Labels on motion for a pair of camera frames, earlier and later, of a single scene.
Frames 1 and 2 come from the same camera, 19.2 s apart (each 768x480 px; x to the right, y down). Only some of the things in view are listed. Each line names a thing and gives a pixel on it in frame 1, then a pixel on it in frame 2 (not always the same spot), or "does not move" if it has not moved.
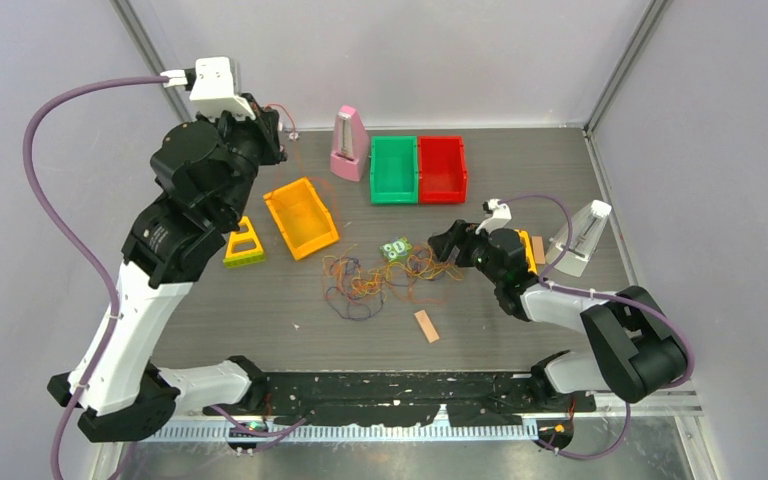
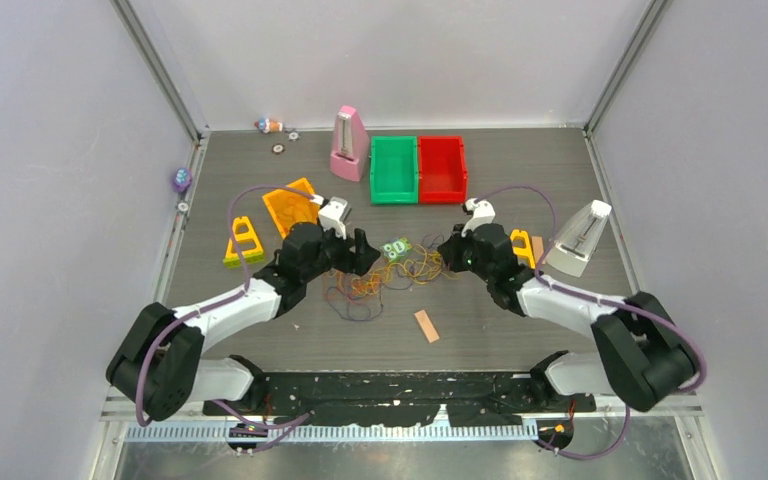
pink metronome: [351, 147] does not move
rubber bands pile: [418, 263] does not move
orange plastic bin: [302, 218] does not move
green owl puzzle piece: [397, 249] does not move
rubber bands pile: [348, 279] to [295, 212]
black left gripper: [265, 126] to [356, 262]
